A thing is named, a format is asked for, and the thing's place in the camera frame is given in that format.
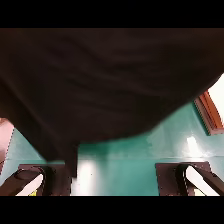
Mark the red-brown folded garment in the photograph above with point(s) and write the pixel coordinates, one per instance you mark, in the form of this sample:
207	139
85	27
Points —
210	115

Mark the black T-shirt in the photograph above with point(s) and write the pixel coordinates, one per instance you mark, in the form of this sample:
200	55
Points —
100	83

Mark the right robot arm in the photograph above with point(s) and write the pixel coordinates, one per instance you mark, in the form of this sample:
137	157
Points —
186	180

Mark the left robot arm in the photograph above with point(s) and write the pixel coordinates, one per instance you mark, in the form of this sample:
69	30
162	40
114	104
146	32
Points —
20	181

